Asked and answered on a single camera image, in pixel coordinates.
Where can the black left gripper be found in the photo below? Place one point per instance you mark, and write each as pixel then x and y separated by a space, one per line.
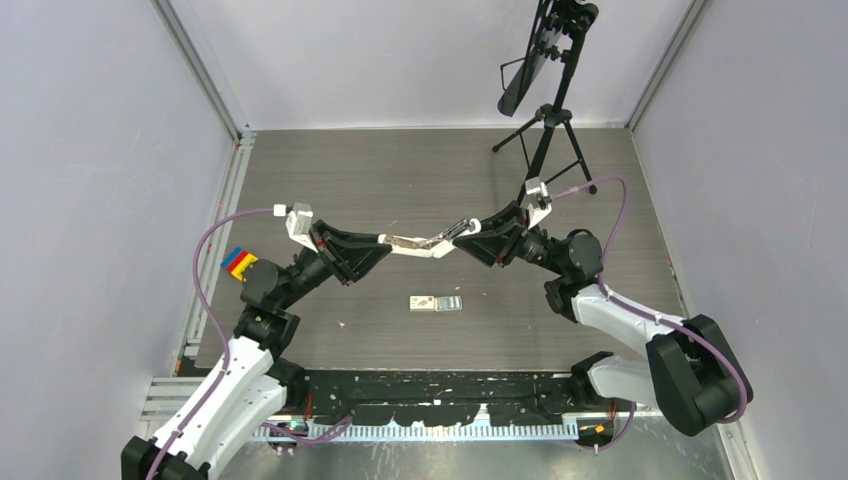
pixel 347 259

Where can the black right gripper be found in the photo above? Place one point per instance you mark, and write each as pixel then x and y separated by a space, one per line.
pixel 492 248

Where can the white stapler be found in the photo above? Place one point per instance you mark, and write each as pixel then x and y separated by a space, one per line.
pixel 434 247

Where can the white staple box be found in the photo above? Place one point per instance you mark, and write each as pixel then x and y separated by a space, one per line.
pixel 422 303

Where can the staple box tray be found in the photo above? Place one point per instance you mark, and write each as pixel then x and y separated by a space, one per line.
pixel 448 303

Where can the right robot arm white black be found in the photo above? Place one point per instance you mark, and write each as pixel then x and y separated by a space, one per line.
pixel 686 370

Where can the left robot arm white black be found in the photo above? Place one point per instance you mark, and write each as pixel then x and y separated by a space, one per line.
pixel 251 381

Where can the yellow green colourful block toy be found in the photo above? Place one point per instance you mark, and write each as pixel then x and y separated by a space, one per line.
pixel 237 261

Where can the black tripod stand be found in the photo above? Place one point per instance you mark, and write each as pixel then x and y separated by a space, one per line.
pixel 550 116

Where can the black tablet on tripod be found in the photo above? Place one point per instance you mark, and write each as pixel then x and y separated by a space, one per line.
pixel 558 34

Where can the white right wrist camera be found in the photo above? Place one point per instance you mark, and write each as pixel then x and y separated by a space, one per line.
pixel 540 205

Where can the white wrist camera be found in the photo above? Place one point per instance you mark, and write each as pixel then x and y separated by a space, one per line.
pixel 540 205
pixel 298 223

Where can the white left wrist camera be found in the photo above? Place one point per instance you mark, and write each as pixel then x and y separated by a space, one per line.
pixel 298 223

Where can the aluminium cable duct rail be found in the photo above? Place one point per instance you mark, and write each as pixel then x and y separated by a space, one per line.
pixel 481 430

